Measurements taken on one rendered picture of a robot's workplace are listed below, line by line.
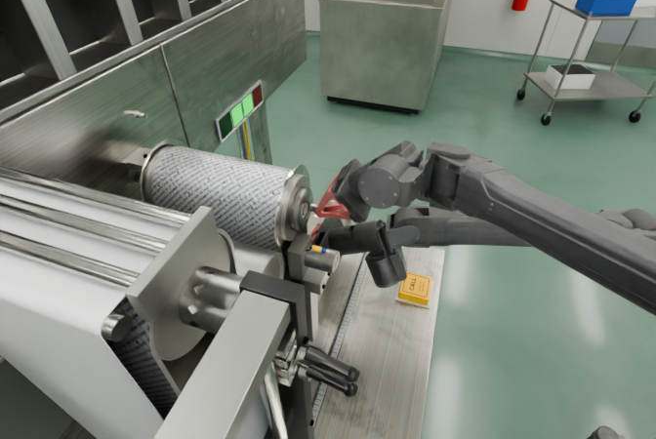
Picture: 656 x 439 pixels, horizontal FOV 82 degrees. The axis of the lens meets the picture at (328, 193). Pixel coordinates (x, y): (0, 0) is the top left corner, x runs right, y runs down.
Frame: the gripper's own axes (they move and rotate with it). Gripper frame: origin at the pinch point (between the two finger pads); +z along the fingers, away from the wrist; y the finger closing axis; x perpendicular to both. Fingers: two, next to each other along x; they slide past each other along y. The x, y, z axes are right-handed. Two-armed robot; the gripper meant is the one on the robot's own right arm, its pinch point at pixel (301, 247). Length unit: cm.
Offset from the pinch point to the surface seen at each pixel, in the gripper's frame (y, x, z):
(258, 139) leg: 71, 3, 55
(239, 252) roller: -16.9, 15.2, -5.6
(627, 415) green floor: 46, -153, -50
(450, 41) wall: 444, -89, 36
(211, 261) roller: -27.6, 23.1, -15.0
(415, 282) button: 10.6, -25.5, -14.2
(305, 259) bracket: -11.0, 6.3, -10.2
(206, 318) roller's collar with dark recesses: -34.0, 21.4, -17.9
